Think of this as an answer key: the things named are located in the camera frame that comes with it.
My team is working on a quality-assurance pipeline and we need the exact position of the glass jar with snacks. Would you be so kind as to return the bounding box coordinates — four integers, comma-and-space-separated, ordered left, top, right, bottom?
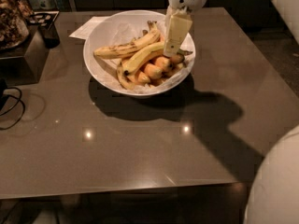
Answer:
0, 0, 29, 50

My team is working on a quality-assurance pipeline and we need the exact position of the dark cup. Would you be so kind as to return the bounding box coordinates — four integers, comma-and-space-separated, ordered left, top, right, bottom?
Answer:
38, 24, 60, 49

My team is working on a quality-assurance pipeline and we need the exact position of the black cable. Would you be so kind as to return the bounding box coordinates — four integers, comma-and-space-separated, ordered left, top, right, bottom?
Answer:
0, 79, 26, 132

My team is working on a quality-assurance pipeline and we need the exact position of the white ceramic bowl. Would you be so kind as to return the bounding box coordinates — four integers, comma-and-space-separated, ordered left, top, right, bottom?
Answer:
82, 9, 196, 98

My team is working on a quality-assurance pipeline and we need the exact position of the yellow banana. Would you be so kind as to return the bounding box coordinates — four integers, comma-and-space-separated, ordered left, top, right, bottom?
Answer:
123, 41, 164, 76

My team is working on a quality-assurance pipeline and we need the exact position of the white paper sheet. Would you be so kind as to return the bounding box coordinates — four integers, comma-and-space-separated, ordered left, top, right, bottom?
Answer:
70, 17, 106, 40

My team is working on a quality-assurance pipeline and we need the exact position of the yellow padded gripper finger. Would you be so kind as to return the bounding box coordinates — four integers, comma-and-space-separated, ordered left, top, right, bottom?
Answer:
164, 7, 192, 57

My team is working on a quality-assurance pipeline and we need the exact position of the dark box stand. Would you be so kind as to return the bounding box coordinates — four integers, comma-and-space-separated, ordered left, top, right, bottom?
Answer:
0, 26, 49, 86

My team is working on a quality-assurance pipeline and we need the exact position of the spotted brown banana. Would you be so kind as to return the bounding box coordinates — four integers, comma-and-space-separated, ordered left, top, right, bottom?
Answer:
93, 21, 160, 59

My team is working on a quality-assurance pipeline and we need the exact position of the small banana bunch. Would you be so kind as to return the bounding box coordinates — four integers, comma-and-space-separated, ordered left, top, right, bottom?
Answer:
117, 54, 186, 90

